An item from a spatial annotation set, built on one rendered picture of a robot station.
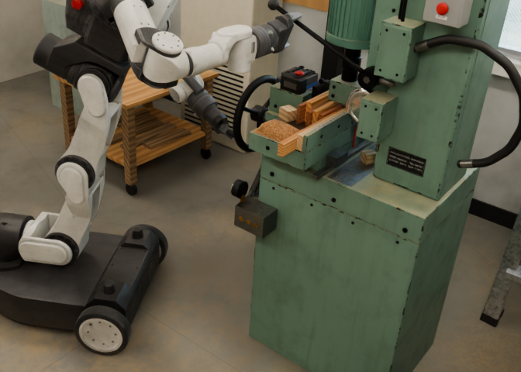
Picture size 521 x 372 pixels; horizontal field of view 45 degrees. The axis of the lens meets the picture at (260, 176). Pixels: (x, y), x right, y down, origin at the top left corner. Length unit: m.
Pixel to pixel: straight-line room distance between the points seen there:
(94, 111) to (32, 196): 1.35
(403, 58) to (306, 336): 1.08
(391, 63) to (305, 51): 1.94
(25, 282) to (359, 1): 1.58
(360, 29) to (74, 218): 1.23
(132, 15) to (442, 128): 0.88
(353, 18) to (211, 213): 1.58
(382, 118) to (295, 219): 0.48
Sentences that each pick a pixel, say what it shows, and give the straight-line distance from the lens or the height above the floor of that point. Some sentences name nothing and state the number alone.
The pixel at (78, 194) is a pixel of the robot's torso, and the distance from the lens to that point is 2.29.
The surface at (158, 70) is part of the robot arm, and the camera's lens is 1.59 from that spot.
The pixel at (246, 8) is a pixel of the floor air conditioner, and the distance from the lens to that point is 3.46.
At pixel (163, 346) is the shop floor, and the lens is 2.47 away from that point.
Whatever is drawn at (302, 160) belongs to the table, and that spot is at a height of 0.88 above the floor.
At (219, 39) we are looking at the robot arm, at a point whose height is 1.23.
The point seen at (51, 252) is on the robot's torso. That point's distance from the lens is 2.48.
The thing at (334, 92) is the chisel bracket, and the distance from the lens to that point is 2.04.
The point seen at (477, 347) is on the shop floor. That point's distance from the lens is 2.68.
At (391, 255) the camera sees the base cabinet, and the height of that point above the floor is 0.64.
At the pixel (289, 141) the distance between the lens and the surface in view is 1.81.
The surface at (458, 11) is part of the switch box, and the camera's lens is 1.66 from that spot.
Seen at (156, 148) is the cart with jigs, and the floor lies 0.18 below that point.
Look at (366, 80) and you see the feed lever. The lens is 1.82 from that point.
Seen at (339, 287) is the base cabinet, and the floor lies 0.43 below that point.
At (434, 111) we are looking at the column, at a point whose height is 1.07.
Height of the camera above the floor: 1.74
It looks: 30 degrees down
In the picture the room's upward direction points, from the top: 4 degrees clockwise
